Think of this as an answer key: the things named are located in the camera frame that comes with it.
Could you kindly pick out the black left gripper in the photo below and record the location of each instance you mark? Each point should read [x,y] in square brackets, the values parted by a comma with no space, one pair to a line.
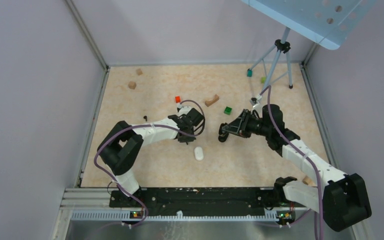
[189,138]

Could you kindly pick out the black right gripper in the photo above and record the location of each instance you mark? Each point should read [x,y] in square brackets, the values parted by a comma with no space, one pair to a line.
[239,126]

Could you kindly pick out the black earbud charging case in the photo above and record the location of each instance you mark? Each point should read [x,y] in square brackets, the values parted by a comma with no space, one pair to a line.
[222,138]

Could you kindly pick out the white earbud charging case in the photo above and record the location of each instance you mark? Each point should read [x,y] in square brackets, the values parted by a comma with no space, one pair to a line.
[198,153]

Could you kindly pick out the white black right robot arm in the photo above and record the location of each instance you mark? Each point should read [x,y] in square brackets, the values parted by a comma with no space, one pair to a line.
[340,199]

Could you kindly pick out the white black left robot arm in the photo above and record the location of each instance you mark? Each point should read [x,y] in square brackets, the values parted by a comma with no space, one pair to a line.
[120,148]

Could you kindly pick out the green block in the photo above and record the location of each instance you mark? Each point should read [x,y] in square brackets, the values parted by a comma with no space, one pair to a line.
[228,110]

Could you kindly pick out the orange cube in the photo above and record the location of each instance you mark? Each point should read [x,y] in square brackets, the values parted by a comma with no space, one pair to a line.
[178,99]

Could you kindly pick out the brown wooden arch block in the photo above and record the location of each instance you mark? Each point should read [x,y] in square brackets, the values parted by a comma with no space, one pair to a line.
[210,102]

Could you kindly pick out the lime green cube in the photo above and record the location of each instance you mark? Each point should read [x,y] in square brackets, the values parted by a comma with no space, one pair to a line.
[263,80]

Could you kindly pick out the teal cube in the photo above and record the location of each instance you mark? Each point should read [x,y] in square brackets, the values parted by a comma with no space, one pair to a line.
[249,73]

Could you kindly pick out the small tan wooden cube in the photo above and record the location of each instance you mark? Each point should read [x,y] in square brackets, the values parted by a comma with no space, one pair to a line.
[139,71]

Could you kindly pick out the tan block near base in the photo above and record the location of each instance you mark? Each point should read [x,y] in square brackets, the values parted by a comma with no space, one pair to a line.
[308,181]

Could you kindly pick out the grey tripod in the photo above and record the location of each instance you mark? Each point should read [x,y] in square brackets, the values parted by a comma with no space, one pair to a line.
[282,46]

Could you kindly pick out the light blue perforated panel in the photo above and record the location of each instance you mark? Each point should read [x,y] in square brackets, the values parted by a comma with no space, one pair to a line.
[325,22]

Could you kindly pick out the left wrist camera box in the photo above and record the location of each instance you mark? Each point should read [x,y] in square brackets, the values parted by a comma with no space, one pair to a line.
[182,109]

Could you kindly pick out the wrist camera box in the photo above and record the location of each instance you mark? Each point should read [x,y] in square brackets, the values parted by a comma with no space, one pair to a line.
[256,101]
[182,109]

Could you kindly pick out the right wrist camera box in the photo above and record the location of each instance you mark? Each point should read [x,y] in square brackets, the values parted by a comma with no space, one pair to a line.
[256,101]

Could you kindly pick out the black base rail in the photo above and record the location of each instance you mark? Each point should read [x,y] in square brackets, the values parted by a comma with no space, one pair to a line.
[202,201]

